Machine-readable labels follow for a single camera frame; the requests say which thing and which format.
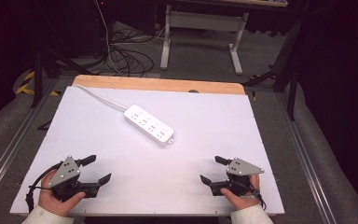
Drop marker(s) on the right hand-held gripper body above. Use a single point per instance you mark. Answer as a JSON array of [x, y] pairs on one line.
[[241, 168]]

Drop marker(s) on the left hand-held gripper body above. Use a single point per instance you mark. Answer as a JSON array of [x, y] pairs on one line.
[[64, 174]]

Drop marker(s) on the person's left hand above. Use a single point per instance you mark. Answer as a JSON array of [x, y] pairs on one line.
[[56, 205]]

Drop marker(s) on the person's right hand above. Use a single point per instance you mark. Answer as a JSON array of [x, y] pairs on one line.
[[244, 201]]

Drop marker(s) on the white board sheet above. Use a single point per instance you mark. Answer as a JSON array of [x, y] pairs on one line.
[[199, 149]]

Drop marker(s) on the white power strip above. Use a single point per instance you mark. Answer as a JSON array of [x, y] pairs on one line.
[[149, 125]]

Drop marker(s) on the yellow black floor tape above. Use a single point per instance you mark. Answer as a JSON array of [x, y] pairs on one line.
[[24, 85]]

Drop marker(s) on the wooden table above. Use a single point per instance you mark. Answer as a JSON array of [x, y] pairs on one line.
[[155, 83]]

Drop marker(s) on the black metal stand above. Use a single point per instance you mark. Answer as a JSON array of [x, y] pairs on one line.
[[43, 65], [287, 68]]

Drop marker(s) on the aluminium floor rail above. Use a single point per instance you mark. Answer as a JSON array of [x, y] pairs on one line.
[[307, 155], [15, 137]]

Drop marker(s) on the white metal desk frame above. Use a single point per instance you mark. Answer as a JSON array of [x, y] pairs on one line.
[[203, 21]]

